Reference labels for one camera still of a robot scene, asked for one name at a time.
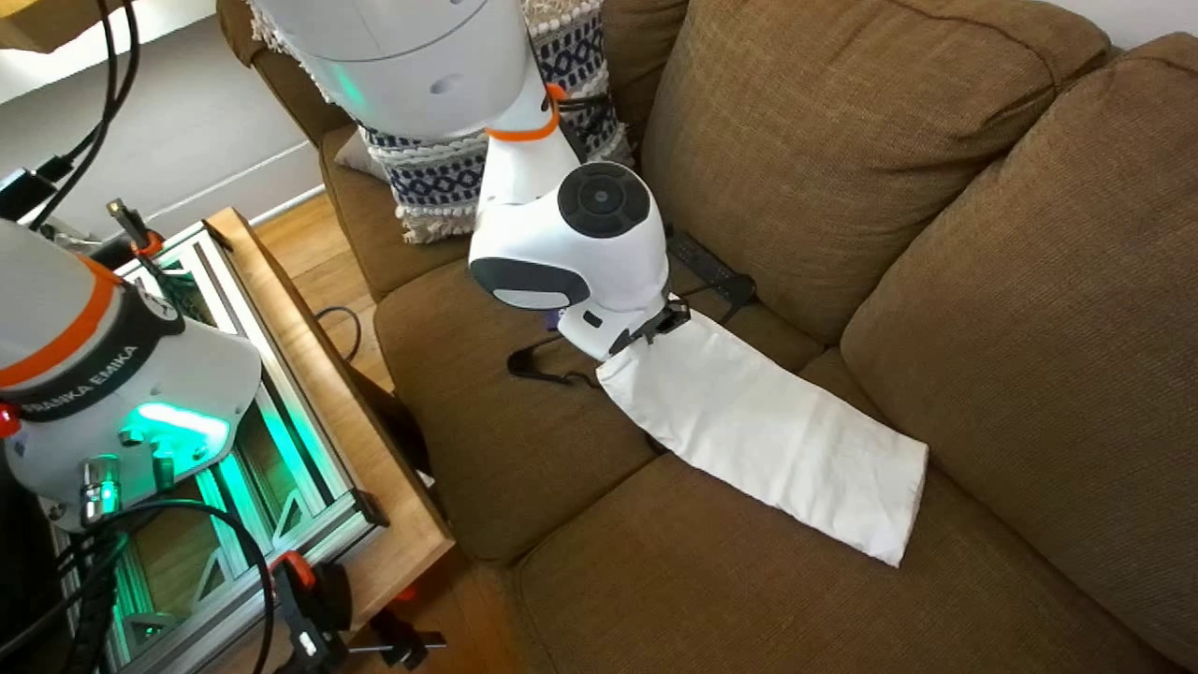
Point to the wooden table with rail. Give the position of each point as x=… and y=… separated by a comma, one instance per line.
x=307, y=471

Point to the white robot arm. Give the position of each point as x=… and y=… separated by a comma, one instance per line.
x=552, y=230

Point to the white towel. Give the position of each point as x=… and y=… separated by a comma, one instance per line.
x=774, y=437

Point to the brown fabric sofa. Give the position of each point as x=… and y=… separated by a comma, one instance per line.
x=970, y=219

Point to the blue white tasselled pillow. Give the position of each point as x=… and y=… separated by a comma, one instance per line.
x=459, y=103

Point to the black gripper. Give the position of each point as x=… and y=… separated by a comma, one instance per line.
x=668, y=319

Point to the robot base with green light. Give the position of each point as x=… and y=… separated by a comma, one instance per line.
x=111, y=393

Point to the orange black clamp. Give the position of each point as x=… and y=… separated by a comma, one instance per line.
x=315, y=607

